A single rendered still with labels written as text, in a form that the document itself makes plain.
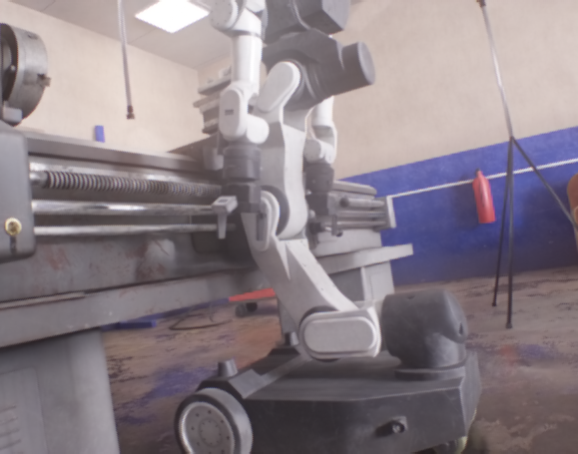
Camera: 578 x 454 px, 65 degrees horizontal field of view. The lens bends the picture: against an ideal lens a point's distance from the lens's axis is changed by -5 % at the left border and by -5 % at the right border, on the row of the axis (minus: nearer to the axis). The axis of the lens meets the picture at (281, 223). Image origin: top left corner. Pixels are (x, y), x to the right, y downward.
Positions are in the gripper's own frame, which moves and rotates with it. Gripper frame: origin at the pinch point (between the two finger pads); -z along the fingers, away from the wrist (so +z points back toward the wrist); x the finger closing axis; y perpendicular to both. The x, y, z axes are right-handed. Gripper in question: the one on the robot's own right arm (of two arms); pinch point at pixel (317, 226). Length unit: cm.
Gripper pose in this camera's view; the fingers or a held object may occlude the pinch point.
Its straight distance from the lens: 149.4
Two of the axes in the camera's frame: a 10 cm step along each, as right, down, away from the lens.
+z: 0.3, -10.0, -0.2
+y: -4.8, 0.0, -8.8
